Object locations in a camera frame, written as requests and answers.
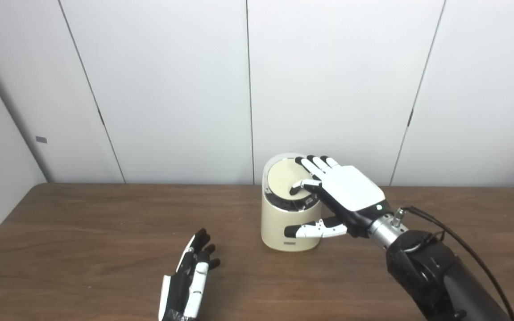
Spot cream-colored bin body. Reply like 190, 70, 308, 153
261, 153, 324, 252

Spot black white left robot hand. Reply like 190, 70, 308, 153
158, 228, 221, 321

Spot cream round bin lid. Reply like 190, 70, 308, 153
267, 158, 318, 199

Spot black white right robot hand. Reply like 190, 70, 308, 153
284, 155, 394, 239

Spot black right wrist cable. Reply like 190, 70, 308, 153
402, 206, 514, 321

